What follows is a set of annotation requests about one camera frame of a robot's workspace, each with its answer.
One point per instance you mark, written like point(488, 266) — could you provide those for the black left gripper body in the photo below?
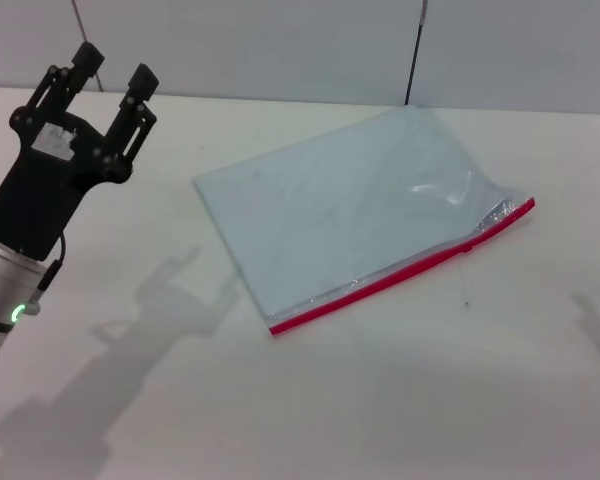
point(30, 200)

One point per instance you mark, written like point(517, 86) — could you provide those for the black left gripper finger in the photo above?
point(87, 60)
point(142, 82)

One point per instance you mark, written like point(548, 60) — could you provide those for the red zip slider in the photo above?
point(467, 247)

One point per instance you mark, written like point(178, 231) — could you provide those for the clear document bag red zip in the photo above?
point(355, 210)

